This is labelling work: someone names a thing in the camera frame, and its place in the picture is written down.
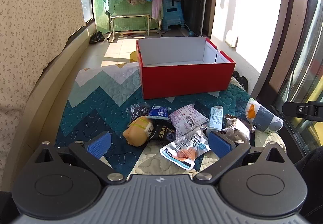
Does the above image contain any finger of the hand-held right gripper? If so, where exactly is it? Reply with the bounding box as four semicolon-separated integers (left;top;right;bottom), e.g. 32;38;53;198
282;100;323;122

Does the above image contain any brown framed window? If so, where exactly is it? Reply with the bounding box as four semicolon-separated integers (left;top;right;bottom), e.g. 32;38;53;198
250;0;323;156

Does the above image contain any quilted zigzag blanket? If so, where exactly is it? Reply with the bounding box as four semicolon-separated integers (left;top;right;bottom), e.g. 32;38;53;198
54;63;287;179

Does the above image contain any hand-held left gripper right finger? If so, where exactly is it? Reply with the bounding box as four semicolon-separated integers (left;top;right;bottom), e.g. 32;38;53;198
193;131;287;185

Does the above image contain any pink white snack packet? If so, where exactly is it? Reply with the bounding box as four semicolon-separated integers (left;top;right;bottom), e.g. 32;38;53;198
169;104;210;139

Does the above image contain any dark mottled packet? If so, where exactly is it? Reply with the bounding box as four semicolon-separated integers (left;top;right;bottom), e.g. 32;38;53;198
126;103;152;122

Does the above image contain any stack of blue stools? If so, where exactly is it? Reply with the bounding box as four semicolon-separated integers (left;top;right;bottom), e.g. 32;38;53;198
161;0;186;33

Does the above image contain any light blue carton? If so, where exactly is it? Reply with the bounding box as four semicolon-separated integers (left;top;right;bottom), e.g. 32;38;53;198
206;105;224;136

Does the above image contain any black snack packet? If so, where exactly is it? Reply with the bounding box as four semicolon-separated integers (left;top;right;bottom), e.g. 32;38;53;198
148;119;178;142

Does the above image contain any small blue packet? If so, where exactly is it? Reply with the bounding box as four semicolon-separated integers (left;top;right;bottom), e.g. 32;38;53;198
147;106;171;120

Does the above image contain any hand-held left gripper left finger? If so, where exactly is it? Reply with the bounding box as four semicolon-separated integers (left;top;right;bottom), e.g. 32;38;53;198
35;131;125;185

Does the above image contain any clear chicken snack packet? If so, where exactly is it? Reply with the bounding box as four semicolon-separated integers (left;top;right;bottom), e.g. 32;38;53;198
160;131;212;170

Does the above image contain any beige wall socket cover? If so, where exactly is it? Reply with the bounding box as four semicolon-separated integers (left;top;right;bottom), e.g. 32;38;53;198
226;30;239;48

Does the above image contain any silver foil packet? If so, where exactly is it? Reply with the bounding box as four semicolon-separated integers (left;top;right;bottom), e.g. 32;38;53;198
217;114;256;144

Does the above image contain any metal drying rack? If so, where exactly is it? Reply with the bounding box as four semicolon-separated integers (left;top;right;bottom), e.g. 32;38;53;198
107;0;167;43

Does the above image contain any red cardboard shoe box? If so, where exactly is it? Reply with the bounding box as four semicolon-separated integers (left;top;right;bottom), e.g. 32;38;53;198
136;36;236;100

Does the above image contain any white grey wet wipes pack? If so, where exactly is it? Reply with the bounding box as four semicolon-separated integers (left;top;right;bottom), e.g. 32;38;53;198
245;97;284;134

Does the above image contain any lilac hanging garment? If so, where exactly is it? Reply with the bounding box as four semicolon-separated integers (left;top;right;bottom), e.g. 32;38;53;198
151;0;162;21

